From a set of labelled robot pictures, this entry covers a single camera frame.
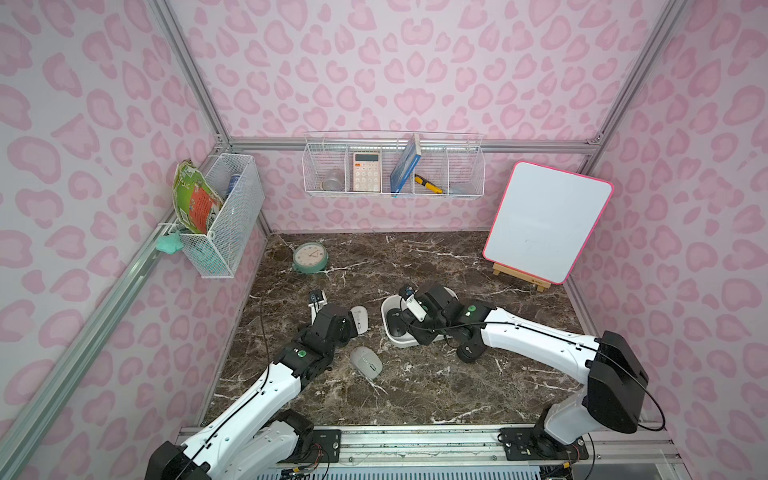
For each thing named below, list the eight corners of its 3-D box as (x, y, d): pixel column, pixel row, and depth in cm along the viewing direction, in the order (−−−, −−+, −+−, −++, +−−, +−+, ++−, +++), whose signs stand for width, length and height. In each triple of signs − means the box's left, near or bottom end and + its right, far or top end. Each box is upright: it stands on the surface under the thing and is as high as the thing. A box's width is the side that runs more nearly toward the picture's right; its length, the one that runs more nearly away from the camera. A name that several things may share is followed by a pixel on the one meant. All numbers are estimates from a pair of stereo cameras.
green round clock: (292, 273, 110) (289, 267, 108) (298, 248, 118) (296, 242, 116) (325, 273, 110) (323, 267, 108) (329, 248, 118) (328, 242, 116)
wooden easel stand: (489, 273, 109) (492, 265, 105) (491, 270, 110) (494, 261, 106) (545, 295, 103) (550, 287, 99) (546, 291, 104) (552, 283, 100)
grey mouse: (347, 362, 89) (345, 357, 86) (360, 346, 92) (359, 341, 89) (373, 383, 85) (372, 378, 82) (386, 366, 88) (385, 361, 85)
